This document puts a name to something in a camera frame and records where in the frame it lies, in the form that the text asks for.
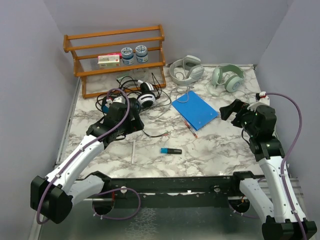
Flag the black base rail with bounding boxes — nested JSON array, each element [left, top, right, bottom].
[[92, 171, 260, 210]]

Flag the blue black highlighter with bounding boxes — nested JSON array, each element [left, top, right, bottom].
[[160, 148, 182, 155]]

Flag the black blue headphones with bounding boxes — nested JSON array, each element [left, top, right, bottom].
[[100, 97, 141, 114]]

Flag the wooden shelf rack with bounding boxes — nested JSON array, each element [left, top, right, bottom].
[[63, 24, 167, 99]]

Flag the red pen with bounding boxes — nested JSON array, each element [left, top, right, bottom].
[[182, 118, 198, 138]]

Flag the black white headphones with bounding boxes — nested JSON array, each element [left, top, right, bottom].
[[137, 80, 156, 109]]

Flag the white stick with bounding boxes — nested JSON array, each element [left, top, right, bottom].
[[131, 139, 136, 164]]

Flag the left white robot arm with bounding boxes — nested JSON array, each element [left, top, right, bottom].
[[30, 98, 144, 224]]

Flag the blue white jar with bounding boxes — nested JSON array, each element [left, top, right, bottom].
[[135, 45, 148, 63], [121, 47, 134, 66]]

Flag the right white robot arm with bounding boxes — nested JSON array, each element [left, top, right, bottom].
[[219, 99, 317, 240]]

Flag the blue notebook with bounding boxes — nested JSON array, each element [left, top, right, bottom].
[[172, 91, 219, 131]]

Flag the left blue white jar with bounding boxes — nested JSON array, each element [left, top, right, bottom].
[[121, 47, 134, 66]]

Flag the right blue white jar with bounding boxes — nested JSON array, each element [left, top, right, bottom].
[[135, 45, 148, 63]]

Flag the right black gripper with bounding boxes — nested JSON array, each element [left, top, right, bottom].
[[219, 98, 259, 137]]

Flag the grey white headphones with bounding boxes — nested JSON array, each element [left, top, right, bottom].
[[169, 55, 205, 86]]

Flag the white red box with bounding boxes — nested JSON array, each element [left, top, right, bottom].
[[98, 54, 120, 68]]

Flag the mint green headphones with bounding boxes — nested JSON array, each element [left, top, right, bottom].
[[211, 63, 245, 93]]

